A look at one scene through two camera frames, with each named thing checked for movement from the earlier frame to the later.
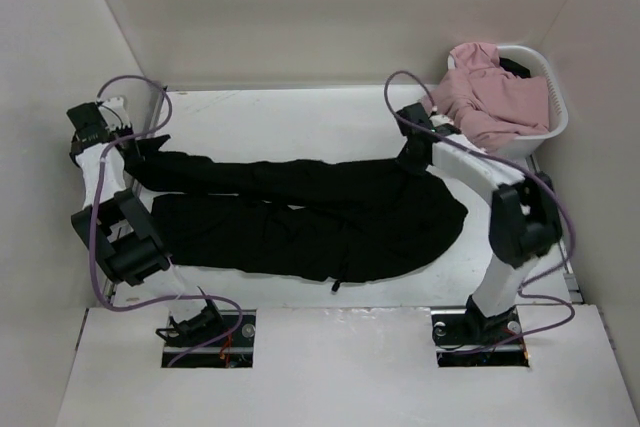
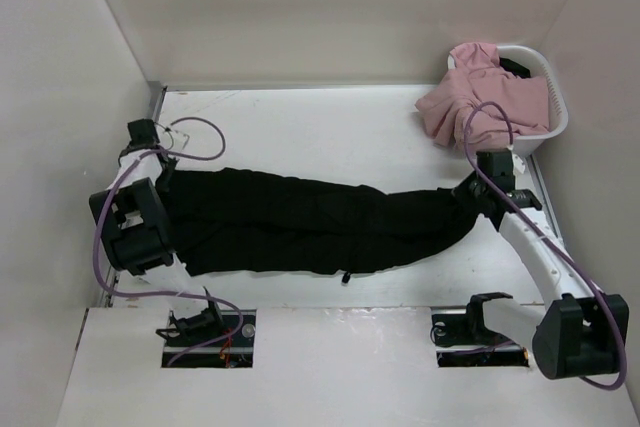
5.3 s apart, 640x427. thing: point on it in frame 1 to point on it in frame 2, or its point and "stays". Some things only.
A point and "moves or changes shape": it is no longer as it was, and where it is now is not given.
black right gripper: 408,164 to 475,176
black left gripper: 128,132 to 173,161
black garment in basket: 514,67 stays
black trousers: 292,220 moves or changes shape
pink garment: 487,102 stays
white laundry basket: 527,144 stays
